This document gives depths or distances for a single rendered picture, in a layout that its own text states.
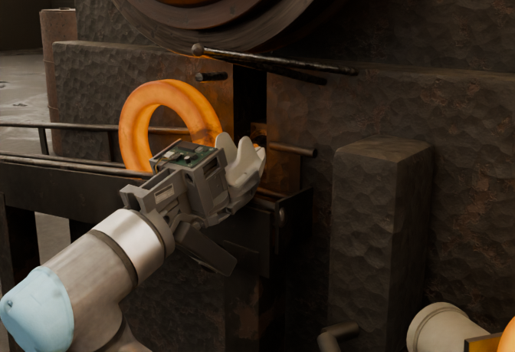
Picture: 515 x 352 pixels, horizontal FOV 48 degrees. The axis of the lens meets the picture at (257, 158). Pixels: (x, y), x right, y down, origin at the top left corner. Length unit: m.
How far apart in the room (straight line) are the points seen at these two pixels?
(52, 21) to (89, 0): 2.48
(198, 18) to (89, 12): 0.48
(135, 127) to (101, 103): 0.20
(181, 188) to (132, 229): 0.08
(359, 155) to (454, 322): 0.19
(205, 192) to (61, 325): 0.20
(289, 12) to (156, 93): 0.26
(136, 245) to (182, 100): 0.26
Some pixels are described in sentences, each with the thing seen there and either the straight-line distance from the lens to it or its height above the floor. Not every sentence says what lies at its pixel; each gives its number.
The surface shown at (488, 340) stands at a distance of 0.46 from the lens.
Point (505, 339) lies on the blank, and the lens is 0.45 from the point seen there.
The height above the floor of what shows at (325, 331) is 0.61.
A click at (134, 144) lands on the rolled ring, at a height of 0.74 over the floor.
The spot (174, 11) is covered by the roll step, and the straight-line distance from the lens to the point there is 0.72.
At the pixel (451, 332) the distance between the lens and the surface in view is 0.51.
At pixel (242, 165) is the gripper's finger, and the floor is 0.76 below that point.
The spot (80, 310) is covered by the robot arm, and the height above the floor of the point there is 0.68.
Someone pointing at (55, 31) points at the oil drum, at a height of 0.76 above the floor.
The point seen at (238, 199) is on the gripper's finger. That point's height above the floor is 0.73.
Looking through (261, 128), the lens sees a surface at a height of 0.77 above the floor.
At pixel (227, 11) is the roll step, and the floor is 0.94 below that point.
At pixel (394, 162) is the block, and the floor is 0.79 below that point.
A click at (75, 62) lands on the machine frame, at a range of 1.10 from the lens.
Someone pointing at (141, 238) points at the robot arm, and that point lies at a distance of 0.59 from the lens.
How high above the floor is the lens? 0.95
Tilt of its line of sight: 16 degrees down
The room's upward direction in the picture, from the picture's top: straight up
